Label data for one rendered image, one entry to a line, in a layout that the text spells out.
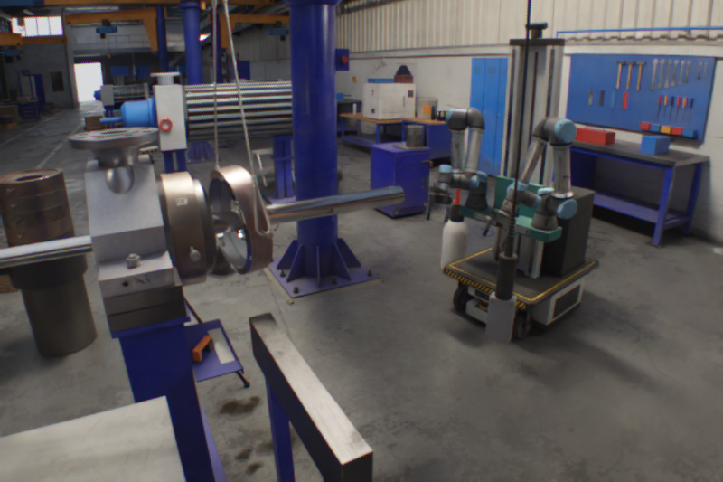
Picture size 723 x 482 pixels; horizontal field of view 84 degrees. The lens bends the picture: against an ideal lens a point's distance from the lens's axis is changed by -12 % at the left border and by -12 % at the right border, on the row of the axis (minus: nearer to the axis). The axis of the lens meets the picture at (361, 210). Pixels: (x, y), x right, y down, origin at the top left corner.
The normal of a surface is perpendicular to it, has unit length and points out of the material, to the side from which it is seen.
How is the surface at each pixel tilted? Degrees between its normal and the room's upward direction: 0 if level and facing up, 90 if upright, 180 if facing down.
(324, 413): 0
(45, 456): 0
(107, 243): 90
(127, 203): 45
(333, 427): 0
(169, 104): 90
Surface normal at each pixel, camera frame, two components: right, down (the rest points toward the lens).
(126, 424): 0.00, -0.95
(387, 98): 0.46, 0.27
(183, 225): 0.45, -0.11
